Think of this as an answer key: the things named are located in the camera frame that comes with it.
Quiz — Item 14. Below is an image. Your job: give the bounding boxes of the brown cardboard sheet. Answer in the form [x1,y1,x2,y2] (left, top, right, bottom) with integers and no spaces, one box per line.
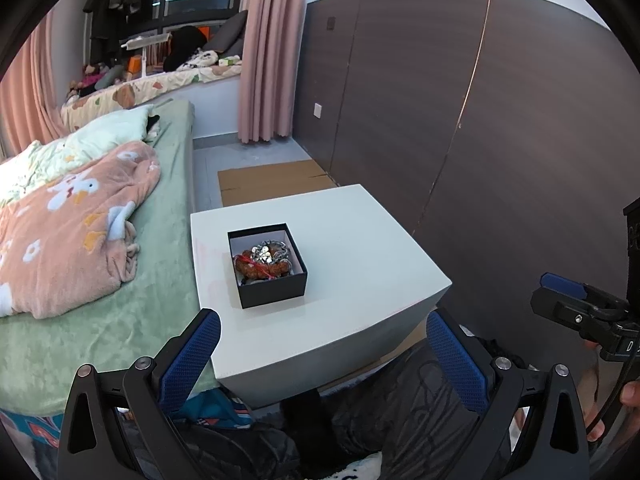
[218,159,336,207]

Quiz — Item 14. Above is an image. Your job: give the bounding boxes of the green bed sheet mattress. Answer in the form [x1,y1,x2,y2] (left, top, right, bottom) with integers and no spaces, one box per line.
[1,100,200,416]

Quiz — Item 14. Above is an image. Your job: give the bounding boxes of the dark brown wardrobe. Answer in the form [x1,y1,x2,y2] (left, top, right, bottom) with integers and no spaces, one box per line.
[294,0,639,368]

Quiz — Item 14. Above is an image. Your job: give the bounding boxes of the pink floral fleece blanket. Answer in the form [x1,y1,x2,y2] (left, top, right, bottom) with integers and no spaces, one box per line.
[1,141,160,318]

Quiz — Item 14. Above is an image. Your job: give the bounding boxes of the pink curtain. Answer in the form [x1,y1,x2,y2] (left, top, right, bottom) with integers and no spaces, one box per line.
[238,0,306,144]
[1,12,68,155]

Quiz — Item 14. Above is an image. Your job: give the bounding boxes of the floral window seat cushion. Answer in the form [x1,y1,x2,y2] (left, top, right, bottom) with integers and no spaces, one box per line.
[60,58,242,132]

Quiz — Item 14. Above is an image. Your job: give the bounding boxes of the brown wooden bead bracelet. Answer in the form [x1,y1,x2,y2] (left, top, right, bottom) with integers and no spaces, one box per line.
[234,246,294,281]

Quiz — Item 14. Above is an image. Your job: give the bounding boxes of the hanging dark clothes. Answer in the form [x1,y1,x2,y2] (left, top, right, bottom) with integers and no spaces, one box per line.
[82,0,160,63]

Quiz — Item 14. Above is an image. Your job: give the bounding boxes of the white bedside table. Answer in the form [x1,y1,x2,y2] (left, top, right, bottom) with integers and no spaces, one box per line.
[191,184,451,408]

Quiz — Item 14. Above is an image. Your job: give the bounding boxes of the pink curtain right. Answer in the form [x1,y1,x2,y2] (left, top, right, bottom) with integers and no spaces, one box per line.
[238,0,306,144]

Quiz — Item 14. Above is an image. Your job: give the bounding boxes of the pink curtain left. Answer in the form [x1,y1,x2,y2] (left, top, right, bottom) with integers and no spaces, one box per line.
[1,12,68,155]

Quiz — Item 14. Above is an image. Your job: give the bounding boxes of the black square gift box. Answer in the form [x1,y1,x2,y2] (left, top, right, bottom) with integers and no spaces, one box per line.
[228,223,308,309]

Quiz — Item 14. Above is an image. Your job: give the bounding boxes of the red string bracelet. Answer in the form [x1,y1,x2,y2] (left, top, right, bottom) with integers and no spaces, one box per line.
[233,252,279,280]

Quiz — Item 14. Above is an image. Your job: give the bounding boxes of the light green pillow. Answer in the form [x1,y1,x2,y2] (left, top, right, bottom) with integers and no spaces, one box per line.
[64,105,151,159]

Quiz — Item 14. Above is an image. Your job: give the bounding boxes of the person's right hand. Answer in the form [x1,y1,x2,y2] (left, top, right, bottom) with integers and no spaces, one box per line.
[582,339,639,442]

